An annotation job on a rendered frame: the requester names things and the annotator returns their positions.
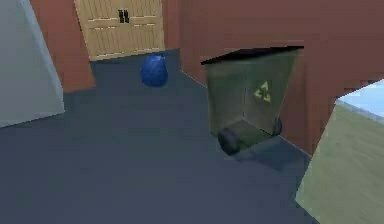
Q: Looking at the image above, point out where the blue garbage bag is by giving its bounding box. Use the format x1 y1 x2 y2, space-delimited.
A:
139 53 169 88

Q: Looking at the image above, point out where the green wheeled recycling bin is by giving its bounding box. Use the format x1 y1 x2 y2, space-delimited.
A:
200 45 305 156

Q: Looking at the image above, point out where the light wooden cupboard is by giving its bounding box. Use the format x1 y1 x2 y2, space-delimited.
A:
73 0 166 62

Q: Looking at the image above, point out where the window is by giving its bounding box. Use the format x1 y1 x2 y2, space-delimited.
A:
295 78 384 224

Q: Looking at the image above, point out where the grey white box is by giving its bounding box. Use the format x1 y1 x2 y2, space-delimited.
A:
0 0 66 129

